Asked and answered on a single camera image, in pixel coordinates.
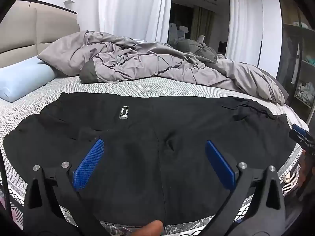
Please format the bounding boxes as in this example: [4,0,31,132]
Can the white curtain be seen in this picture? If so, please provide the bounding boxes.
[225,0,262,67]
[98,0,173,43]

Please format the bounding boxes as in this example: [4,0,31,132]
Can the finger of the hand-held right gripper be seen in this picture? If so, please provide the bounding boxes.
[289,124,315,153]

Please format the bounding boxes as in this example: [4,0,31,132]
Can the beige padded headboard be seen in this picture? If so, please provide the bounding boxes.
[0,0,80,68]

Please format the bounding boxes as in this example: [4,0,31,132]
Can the person's left hand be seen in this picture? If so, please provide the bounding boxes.
[136,220,163,236]

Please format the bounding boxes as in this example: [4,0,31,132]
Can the dark grey cloth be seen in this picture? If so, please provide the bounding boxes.
[170,39,218,63]

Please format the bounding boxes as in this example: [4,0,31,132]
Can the light blue pillow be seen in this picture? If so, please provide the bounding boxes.
[0,56,61,102]

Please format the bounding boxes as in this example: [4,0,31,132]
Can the black pants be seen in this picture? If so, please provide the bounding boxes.
[4,92,297,228]

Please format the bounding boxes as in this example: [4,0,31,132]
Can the grey duvet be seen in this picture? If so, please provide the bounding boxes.
[38,30,289,105]

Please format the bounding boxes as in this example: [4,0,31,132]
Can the dark open shelf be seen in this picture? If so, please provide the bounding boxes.
[278,0,315,118]

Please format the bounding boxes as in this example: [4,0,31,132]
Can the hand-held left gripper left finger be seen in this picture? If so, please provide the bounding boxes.
[23,139,116,236]

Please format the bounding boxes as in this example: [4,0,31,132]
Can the white honeycomb mattress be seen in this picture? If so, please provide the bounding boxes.
[0,75,309,236]

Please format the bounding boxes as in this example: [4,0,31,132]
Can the olive curtain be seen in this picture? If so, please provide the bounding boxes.
[192,6,214,45]

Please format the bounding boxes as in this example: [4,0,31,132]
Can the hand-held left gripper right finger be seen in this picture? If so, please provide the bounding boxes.
[205,140,287,236]

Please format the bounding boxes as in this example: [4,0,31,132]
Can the cardboard box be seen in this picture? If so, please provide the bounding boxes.
[169,22,190,40]

